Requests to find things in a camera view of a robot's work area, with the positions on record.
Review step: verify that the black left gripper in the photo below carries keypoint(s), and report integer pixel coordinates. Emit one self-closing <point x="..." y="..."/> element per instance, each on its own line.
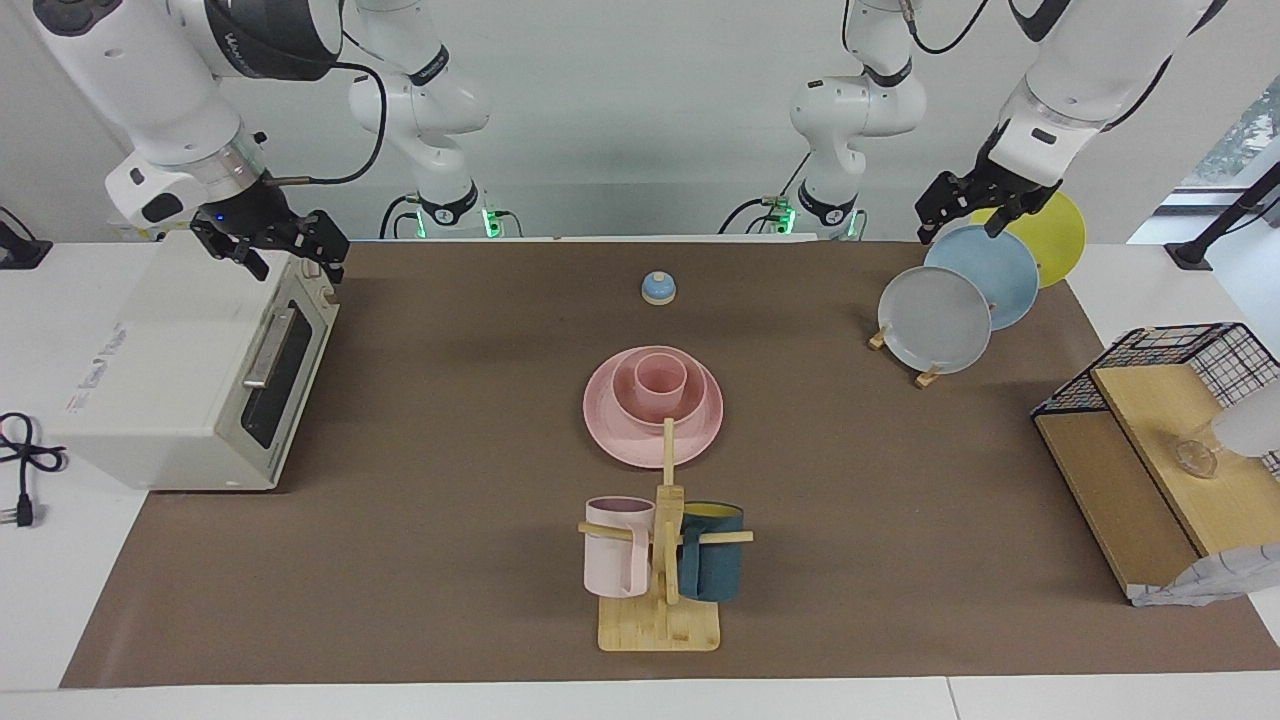
<point x="985" y="192"/>

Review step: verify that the yellow plate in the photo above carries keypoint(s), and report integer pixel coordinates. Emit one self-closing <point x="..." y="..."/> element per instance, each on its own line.
<point x="1055" y="235"/>

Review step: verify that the small blue call bell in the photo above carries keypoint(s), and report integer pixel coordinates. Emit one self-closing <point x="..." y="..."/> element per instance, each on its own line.
<point x="659" y="289"/>

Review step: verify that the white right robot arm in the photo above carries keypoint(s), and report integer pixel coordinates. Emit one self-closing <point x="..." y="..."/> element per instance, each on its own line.
<point x="150" y="80"/>

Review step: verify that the wooden plate rack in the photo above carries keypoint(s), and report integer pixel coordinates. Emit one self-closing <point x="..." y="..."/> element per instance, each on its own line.
<point x="927" y="378"/>

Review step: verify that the pink plate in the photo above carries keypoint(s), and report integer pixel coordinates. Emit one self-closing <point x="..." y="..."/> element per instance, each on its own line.
<point x="610" y="435"/>

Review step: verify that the wooden mug tree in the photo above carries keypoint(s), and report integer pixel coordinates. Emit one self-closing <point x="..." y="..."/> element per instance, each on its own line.
<point x="660" y="625"/>

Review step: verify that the pink bowl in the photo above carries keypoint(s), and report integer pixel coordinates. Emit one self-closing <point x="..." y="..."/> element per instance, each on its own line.
<point x="625" y="400"/>

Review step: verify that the pink mug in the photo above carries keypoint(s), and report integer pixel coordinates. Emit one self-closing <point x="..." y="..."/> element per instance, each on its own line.
<point x="615" y="555"/>

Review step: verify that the clear glass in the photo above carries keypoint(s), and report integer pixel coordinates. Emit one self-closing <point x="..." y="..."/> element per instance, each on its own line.
<point x="1197" y="455"/>

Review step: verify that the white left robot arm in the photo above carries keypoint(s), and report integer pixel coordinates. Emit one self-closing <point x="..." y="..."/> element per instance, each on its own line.
<point x="1090" y="80"/>

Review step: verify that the light blue plate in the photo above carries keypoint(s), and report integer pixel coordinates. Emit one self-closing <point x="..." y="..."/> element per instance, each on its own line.
<point x="1000" y="270"/>

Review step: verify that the dark blue mug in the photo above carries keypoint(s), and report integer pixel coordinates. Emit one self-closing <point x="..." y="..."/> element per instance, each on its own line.
<point x="712" y="565"/>

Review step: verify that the blurry white object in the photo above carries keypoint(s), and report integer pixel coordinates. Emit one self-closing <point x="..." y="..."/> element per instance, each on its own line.
<point x="1250" y="425"/>

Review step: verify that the black clamp stand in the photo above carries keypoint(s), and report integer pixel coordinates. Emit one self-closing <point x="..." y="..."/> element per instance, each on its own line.
<point x="1225" y="215"/>

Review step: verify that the wooden shelf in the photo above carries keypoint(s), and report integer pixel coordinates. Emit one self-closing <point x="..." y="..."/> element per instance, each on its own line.
<point x="1150" y="480"/>

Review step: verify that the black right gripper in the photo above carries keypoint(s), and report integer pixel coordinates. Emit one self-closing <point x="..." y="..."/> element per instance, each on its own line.
<point x="262" y="225"/>

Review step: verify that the white toaster oven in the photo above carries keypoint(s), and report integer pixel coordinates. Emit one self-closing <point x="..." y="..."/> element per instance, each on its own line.
<point x="170" y="370"/>

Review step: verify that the brown table mat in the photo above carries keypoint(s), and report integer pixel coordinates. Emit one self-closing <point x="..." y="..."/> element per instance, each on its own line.
<point x="450" y="560"/>

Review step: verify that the grey plate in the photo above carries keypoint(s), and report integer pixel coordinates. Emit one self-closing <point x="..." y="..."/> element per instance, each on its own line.
<point x="933" y="320"/>

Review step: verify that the black table clamp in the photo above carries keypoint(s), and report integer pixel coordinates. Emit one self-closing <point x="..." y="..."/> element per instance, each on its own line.
<point x="18" y="250"/>

